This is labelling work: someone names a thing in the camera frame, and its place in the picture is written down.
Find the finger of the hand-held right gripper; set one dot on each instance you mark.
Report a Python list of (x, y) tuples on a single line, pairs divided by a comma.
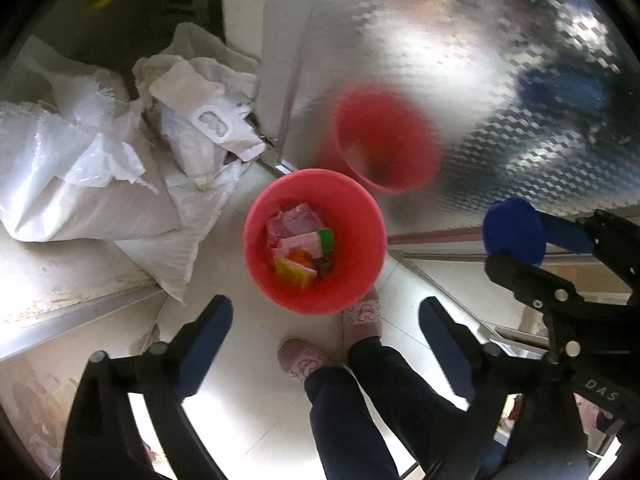
[(565, 234), (525, 280)]

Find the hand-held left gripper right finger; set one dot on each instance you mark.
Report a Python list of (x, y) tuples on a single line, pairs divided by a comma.
[(445, 350)]

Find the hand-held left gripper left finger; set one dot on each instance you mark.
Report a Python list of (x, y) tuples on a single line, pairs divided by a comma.
[(207, 350)]

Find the white medicine box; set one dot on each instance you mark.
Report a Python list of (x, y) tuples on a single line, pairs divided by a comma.
[(305, 245)]

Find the red plastic bin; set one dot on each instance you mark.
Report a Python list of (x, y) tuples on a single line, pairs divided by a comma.
[(350, 240)]

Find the clear plastic bottle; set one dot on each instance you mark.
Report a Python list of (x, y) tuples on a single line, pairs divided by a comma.
[(295, 220)]

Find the person's right leg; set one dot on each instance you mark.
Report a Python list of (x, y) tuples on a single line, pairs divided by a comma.
[(415, 410)]

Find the person's leg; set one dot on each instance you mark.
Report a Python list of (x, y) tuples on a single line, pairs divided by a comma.
[(345, 430), (415, 410)]

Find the pink slipper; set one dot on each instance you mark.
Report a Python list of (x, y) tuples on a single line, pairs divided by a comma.
[(302, 360), (362, 317)]

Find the yellow sachet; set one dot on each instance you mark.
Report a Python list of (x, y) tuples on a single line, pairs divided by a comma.
[(295, 272)]

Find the flat white woven sack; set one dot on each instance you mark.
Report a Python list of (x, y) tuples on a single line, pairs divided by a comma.
[(190, 230)]

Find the person's left leg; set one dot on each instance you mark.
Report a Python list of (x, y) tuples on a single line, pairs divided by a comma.
[(345, 430)]

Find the embossed metal cabinet door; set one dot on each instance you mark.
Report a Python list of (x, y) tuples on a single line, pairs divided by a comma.
[(475, 60)]

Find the large white woven sack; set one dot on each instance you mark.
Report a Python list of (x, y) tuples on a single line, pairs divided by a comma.
[(65, 185)]

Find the crumpled white sack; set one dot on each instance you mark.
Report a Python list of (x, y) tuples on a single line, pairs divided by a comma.
[(185, 90)]

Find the frayed white sack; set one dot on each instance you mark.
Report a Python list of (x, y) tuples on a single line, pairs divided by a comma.
[(75, 87)]

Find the white cabinet panel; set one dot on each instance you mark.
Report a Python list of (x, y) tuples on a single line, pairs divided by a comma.
[(272, 35)]

